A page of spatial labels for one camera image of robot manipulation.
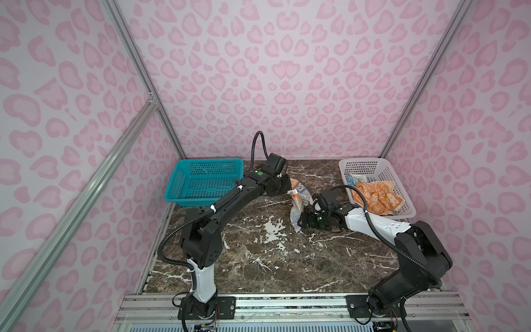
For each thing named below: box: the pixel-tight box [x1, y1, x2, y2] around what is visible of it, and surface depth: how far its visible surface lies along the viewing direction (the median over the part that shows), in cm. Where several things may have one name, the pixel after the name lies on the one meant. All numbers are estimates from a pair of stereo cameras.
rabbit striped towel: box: [286, 177, 314, 233], surface depth 97 cm
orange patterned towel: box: [347, 173, 405, 216], surface depth 99 cm
